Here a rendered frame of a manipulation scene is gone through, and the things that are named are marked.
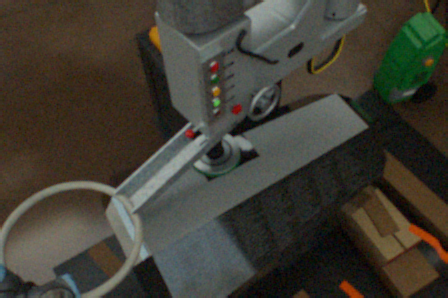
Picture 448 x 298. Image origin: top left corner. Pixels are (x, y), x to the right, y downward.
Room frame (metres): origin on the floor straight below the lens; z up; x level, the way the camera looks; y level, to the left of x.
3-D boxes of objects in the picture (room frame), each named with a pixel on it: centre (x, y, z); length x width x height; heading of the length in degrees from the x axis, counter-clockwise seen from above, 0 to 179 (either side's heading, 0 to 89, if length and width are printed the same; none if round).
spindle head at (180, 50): (1.12, 0.06, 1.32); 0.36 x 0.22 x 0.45; 133
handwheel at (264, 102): (1.06, -0.05, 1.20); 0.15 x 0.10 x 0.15; 133
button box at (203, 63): (0.94, 0.10, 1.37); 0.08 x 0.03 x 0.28; 133
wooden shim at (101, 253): (0.90, 0.76, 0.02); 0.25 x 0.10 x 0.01; 46
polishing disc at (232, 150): (1.07, 0.12, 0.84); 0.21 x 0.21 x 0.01
